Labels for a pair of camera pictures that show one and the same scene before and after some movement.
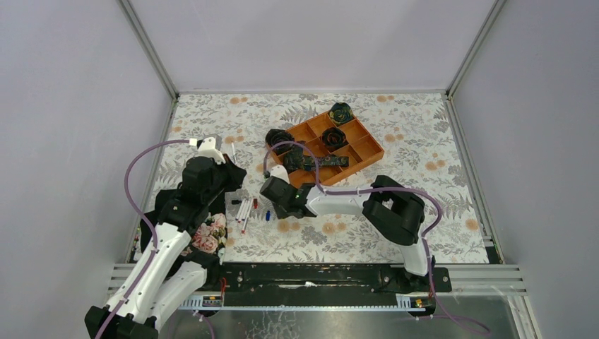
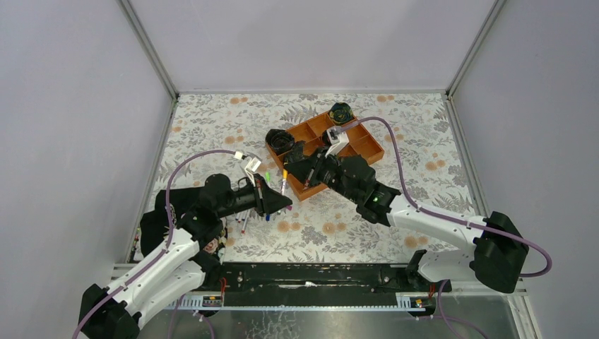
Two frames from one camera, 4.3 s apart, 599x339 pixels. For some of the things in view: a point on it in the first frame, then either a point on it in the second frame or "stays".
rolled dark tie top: [341, 113] stays
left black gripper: [232, 173] -> [258, 197]
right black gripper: [272, 189] -> [316, 169]
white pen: [234, 152] -> [285, 178]
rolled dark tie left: [275, 137] stays
